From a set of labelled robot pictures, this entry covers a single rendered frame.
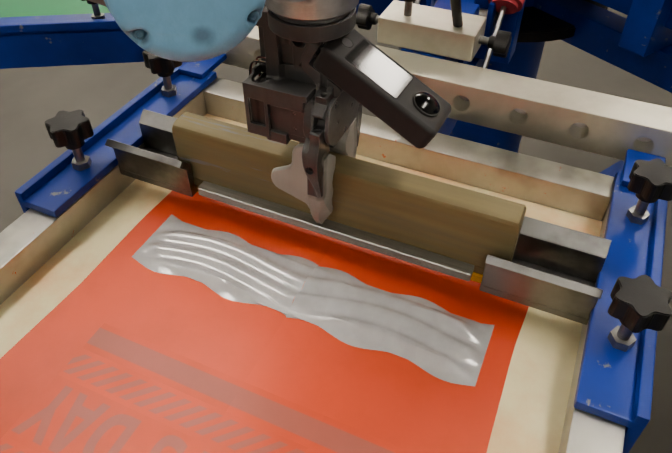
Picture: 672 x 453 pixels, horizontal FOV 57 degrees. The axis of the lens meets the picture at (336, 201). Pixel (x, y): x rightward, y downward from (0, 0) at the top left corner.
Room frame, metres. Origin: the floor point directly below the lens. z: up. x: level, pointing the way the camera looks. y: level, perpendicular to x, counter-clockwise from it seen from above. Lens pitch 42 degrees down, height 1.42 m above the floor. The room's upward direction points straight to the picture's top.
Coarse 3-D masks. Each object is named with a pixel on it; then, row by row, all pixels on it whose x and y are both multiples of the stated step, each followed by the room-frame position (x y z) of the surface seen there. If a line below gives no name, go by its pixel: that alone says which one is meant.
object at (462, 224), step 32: (192, 128) 0.51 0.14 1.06; (224, 128) 0.51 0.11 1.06; (192, 160) 0.51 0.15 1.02; (224, 160) 0.50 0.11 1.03; (256, 160) 0.48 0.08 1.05; (288, 160) 0.47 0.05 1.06; (352, 160) 0.46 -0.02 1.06; (256, 192) 0.48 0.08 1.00; (352, 192) 0.44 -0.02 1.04; (384, 192) 0.43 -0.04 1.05; (416, 192) 0.42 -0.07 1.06; (448, 192) 0.42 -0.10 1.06; (352, 224) 0.44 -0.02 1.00; (384, 224) 0.42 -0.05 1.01; (416, 224) 0.41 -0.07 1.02; (448, 224) 0.40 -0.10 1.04; (480, 224) 0.39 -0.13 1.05; (512, 224) 0.38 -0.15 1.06; (448, 256) 0.40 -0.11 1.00; (480, 256) 0.39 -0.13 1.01; (512, 256) 0.38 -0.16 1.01
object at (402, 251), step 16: (208, 192) 0.49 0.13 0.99; (224, 192) 0.49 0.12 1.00; (240, 192) 0.49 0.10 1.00; (256, 208) 0.47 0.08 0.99; (272, 208) 0.47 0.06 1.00; (288, 208) 0.47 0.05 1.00; (304, 224) 0.45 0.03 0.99; (320, 224) 0.44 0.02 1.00; (336, 224) 0.44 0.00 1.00; (352, 240) 0.42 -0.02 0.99; (368, 240) 0.42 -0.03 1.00; (384, 240) 0.42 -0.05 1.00; (400, 256) 0.40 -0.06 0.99; (416, 256) 0.40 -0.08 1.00; (432, 256) 0.40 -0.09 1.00; (448, 272) 0.38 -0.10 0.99; (464, 272) 0.38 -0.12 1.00
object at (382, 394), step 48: (336, 240) 0.46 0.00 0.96; (384, 288) 0.39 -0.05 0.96; (432, 288) 0.39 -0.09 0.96; (288, 336) 0.34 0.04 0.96; (288, 384) 0.29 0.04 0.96; (336, 384) 0.29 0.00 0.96; (384, 384) 0.29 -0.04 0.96; (432, 384) 0.29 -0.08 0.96; (480, 384) 0.29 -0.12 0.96; (384, 432) 0.24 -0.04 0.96; (432, 432) 0.24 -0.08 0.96; (480, 432) 0.24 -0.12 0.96
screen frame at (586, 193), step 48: (240, 96) 0.68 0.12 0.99; (384, 144) 0.59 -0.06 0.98; (432, 144) 0.58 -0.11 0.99; (480, 144) 0.58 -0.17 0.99; (96, 192) 0.51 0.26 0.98; (528, 192) 0.52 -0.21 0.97; (576, 192) 0.50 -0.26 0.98; (0, 240) 0.42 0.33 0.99; (48, 240) 0.44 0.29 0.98; (0, 288) 0.38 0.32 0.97; (576, 384) 0.27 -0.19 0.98; (576, 432) 0.23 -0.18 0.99; (624, 432) 0.23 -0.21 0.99
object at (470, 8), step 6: (438, 0) 0.86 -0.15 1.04; (444, 0) 0.86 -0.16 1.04; (438, 6) 0.84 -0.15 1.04; (444, 6) 0.84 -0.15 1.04; (450, 6) 0.84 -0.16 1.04; (462, 6) 0.84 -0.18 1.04; (468, 6) 0.84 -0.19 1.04; (474, 6) 0.84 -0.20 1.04; (462, 12) 0.82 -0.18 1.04; (468, 12) 0.82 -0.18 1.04; (474, 12) 0.82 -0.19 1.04; (402, 48) 0.72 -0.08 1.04; (420, 54) 0.70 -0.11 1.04; (426, 54) 0.70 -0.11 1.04; (432, 54) 0.70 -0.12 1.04; (450, 60) 0.72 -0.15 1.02; (456, 60) 0.75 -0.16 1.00
